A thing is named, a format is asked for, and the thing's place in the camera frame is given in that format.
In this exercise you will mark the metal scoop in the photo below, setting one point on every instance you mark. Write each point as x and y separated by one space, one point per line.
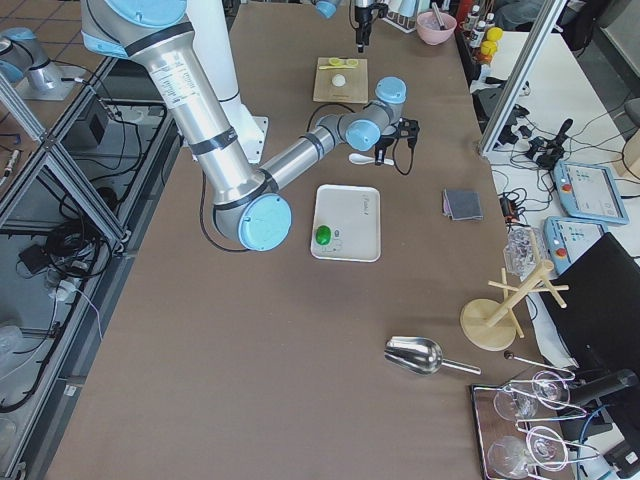
422 356

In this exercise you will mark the white steamed bun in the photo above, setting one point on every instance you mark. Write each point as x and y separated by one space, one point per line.
338 80

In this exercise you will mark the green bell pepper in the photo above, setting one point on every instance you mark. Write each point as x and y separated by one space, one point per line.
323 235

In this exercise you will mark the white ceramic soup spoon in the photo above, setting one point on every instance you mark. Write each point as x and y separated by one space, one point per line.
359 159

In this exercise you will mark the teach pendant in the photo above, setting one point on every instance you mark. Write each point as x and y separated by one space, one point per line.
589 192
567 239

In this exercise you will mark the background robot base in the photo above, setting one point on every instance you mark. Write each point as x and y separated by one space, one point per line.
25 64

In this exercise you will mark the aluminium frame post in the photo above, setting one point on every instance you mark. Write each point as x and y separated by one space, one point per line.
542 27

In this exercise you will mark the wooden cutting board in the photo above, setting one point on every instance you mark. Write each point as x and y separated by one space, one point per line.
354 92

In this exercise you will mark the white wire cup rack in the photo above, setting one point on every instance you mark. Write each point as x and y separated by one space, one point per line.
404 24

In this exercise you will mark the lower teach pendant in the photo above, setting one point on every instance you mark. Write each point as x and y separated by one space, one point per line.
567 239

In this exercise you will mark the wooden mug tree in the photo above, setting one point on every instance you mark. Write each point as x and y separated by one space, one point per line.
493 326

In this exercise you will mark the wine glass rack tray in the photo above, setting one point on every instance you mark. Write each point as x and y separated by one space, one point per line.
518 427

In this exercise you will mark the grey folded cloth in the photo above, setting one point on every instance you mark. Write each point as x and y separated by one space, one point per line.
460 204

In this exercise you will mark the lower wine glass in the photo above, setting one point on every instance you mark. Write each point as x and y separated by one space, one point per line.
542 451

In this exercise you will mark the pink ribbed bowl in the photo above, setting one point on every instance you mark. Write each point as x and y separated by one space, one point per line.
429 29

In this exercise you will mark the black monitor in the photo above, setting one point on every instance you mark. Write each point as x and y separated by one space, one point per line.
599 326

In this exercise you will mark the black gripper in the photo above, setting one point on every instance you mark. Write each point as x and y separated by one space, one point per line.
382 148
360 18

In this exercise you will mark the clear plastic container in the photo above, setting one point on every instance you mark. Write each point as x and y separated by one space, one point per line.
522 251

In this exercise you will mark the upper wine glass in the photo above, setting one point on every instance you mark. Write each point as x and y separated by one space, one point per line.
521 399

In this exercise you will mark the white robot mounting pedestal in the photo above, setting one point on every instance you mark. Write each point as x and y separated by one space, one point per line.
235 115

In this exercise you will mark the upper teach pendant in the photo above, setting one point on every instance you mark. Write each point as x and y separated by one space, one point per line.
589 192

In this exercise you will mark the beige rabbit serving tray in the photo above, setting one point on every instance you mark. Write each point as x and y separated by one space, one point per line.
353 214

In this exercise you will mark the light blue cup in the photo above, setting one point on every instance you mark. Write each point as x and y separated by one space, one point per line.
407 8

